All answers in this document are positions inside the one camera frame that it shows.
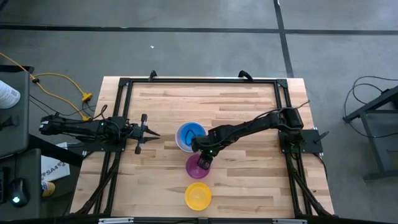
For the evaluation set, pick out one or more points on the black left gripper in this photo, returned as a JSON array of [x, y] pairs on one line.
[[136, 133]]

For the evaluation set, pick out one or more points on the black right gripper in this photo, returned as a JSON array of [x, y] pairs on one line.
[[205, 161]]

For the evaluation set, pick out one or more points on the purple plastic bowl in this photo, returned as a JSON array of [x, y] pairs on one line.
[[192, 169]]

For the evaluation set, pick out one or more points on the blue plastic bowl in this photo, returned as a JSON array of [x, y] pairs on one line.
[[191, 130]]

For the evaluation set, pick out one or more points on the yellow plastic bowl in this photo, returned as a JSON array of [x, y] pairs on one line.
[[198, 196]]

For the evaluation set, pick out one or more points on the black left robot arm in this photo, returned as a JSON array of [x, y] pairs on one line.
[[77, 127]]

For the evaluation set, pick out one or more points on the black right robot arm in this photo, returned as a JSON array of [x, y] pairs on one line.
[[242, 127]]

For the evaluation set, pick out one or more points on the white bowl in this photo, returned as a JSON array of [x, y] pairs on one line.
[[180, 146]]

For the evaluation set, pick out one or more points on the silver aluminium extrusion piece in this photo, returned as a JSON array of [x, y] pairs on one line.
[[289, 221], [116, 221]]

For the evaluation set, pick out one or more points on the white printed sign sheet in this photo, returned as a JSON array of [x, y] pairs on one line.
[[54, 169]]

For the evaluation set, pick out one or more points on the grey desk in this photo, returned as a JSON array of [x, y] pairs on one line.
[[28, 193]]

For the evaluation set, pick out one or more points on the black computer mouse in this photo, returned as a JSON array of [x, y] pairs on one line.
[[20, 191]]

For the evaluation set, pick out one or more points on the white paper with QR code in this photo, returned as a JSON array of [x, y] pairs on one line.
[[7, 95]]

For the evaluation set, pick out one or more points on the black keyboard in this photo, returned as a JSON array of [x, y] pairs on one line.
[[3, 186]]

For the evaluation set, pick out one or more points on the desk with black legs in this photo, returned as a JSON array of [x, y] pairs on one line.
[[373, 140]]

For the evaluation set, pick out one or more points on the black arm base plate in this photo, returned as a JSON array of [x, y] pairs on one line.
[[93, 147], [308, 141]]

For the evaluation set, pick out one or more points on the black aluminium table frame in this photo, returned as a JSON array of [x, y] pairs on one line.
[[202, 81]]

